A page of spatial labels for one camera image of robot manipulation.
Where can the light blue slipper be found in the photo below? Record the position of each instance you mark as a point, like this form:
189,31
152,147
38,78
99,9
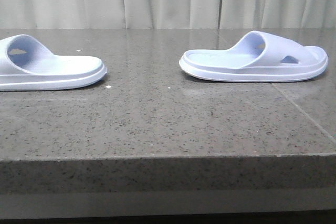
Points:
257,57
27,65

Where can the pale green curtain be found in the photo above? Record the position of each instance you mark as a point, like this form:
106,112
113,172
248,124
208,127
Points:
167,14

